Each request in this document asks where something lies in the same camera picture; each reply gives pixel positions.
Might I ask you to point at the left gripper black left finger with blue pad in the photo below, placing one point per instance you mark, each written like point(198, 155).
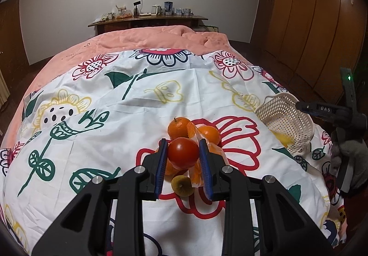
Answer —
point(82, 227)

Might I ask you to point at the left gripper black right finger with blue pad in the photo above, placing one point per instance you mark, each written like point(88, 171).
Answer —
point(284, 227)

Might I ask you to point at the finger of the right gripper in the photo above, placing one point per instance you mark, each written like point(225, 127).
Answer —
point(306, 107)

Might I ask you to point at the yellow banana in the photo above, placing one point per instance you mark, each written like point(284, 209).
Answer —
point(285, 140)

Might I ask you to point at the yellow-green lime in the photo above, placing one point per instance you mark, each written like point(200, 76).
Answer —
point(182, 186)

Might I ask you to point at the orange plastic snack bag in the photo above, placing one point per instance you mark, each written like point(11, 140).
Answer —
point(195, 171)

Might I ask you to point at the small red tomato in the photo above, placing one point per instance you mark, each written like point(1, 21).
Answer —
point(183, 153)

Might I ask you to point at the grey gloved hand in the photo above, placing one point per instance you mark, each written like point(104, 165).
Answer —
point(356, 151)

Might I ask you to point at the white plastic basket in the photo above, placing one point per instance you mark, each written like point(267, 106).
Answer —
point(279, 114)

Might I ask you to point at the wooden wardrobe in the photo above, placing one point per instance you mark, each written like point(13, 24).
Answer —
point(304, 44)

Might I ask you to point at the large orange mandarin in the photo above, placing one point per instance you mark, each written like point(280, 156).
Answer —
point(173, 171)

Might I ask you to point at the white floral bed sheet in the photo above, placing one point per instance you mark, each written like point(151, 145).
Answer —
point(104, 115)

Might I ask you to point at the wooden door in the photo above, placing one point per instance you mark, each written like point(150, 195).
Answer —
point(14, 61)

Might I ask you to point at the glass kettle on desk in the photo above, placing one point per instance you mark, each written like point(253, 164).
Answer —
point(156, 10)

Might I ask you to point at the pink quilt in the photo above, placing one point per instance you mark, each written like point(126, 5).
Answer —
point(137, 38)

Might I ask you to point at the wooden desk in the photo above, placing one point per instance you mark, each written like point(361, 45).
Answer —
point(146, 21)

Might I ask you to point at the black tracker mount green light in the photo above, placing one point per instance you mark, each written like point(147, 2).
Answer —
point(348, 85)

